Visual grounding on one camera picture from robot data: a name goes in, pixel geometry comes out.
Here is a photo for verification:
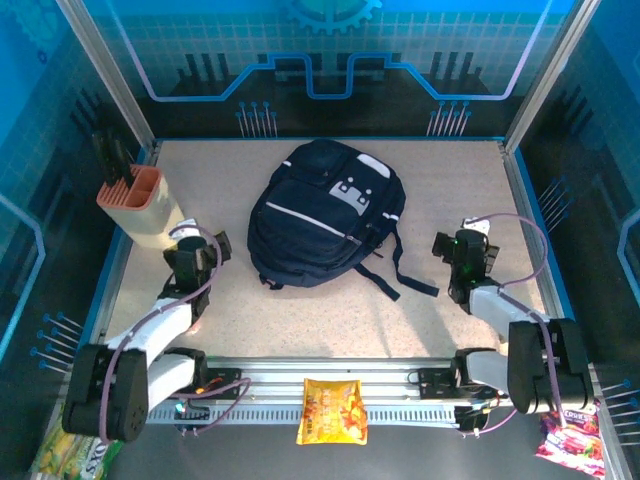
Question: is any black controller box with wires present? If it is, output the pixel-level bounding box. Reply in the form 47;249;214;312
173;399;211;436
453;404;489;439

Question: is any beige terracotta knife holder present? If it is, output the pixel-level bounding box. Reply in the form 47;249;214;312
95;164;185;250

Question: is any yellow chips bag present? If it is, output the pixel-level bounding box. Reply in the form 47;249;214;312
295;378;369;446

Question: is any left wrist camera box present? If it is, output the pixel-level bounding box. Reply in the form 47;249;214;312
167;217;199;241

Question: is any aluminium frame post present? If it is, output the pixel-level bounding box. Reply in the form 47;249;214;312
54;0;160;154
504;0;601;154

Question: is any grey slotted cable duct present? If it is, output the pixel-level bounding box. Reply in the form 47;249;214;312
147;402;461;427

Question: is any navy blue backpack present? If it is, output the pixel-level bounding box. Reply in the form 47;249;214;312
246;139;441;303

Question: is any aluminium mounting rail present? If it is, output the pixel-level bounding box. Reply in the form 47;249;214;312
144;357;601;405

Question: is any green Fox's candy bag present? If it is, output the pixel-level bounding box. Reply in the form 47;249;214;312
28;429;126;480

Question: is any purple Fox's candy bag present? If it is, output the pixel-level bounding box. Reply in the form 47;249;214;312
534;398;606;476

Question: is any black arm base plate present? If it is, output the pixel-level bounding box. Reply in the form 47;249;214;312
417;367;509;401
199;367;244;401

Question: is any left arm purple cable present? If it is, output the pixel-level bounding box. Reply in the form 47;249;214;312
97;224;252;445

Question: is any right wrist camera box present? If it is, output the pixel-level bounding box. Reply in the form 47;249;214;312
459;215;492;236

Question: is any black knife handle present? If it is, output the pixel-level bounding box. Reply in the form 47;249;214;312
91;131;112;186
102;128;124;184
113;135;135;189

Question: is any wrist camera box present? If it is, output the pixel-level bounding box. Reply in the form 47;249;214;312
167;217;199;241
459;215;492;236

